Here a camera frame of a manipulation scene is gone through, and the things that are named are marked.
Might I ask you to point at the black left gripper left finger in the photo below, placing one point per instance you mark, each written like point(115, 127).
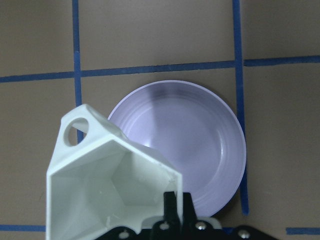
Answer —
point(170, 211)

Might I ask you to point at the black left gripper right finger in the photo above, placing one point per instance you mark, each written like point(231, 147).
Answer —
point(189, 214)

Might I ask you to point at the white faceted cup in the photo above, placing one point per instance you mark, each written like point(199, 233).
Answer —
point(98, 179)

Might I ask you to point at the lilac plate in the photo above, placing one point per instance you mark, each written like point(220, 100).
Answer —
point(195, 130)

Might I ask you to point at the brown paper table cover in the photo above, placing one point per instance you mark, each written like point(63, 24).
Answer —
point(261, 56)

